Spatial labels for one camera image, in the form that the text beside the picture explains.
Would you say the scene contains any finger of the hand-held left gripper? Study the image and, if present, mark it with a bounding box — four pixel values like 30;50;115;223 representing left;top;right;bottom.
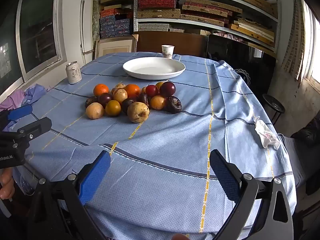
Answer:
0;104;33;130
0;117;53;153

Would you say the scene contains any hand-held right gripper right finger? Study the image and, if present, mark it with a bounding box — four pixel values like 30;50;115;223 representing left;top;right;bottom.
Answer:
209;149;294;240

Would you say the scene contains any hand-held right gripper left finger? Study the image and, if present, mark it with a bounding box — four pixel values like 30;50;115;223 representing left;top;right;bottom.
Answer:
26;150;112;240

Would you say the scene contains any dark purple passion fruit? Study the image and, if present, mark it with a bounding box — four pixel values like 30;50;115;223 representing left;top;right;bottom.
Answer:
139;93;151;108
85;96;100;108
165;96;183;114
121;98;137;114

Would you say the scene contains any dark red plum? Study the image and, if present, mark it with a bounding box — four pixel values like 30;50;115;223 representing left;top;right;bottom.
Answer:
98;93;113;108
160;81;176;97

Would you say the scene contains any orange mandarin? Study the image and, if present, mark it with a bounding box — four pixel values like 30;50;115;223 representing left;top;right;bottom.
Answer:
124;84;141;97
93;83;110;97

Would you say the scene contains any large speckled tan pear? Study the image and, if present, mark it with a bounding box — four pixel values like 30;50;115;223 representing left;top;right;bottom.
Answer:
127;102;150;123

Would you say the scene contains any white plate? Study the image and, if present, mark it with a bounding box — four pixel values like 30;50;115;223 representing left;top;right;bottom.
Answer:
122;57;186;80

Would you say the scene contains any person's left hand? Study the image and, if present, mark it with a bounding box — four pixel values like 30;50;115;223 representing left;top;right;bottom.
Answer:
0;167;15;200

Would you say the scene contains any lilac cloth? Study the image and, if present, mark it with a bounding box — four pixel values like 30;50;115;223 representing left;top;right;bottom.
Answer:
0;83;53;132

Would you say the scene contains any crumpled white tissue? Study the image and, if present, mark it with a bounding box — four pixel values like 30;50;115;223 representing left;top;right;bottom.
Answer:
254;116;280;150

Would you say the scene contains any white drink can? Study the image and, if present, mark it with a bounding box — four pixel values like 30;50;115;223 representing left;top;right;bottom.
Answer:
66;61;82;85

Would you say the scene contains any grey framed window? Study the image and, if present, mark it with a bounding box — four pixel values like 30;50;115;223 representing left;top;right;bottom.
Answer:
15;0;67;82

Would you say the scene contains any black round stool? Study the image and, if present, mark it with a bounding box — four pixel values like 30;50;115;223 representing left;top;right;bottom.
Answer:
262;93;286;127

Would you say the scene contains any black bag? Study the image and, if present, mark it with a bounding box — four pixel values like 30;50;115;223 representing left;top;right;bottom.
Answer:
290;111;320;148

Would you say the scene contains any white pole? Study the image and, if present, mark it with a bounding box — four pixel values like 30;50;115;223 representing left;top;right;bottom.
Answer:
79;0;87;66

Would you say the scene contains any marbled board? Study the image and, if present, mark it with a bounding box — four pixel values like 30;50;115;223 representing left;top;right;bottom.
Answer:
91;0;101;54

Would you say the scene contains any black screen panel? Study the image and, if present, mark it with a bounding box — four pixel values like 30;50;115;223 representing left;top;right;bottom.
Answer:
205;33;277;103

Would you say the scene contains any stack of blue patterned boxes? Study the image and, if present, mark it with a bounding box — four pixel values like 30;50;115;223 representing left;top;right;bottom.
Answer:
99;15;132;39

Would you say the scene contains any white paper cup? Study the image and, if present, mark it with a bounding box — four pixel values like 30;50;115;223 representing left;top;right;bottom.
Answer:
161;45;175;60

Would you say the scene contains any brown wooden board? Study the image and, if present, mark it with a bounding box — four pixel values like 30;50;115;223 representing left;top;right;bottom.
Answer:
135;31;208;58

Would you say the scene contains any pink cloth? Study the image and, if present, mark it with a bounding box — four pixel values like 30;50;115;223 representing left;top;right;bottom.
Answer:
215;29;245;42

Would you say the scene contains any white metal shelving rack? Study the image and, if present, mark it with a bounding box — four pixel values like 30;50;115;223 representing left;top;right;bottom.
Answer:
134;0;281;54

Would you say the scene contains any patterned curtain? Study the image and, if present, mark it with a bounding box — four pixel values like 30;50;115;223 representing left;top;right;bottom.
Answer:
281;0;305;82

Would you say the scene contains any bright window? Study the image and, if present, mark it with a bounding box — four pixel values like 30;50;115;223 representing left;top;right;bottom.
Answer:
300;0;320;93

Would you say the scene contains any stack of tan patterned boxes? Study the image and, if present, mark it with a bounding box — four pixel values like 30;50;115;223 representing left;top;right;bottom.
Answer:
137;0;243;27

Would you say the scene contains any white wire frame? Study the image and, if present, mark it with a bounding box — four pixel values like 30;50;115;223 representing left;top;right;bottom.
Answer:
234;68;252;86

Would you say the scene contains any wooden picture frame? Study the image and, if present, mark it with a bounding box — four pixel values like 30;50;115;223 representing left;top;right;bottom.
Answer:
94;34;139;60

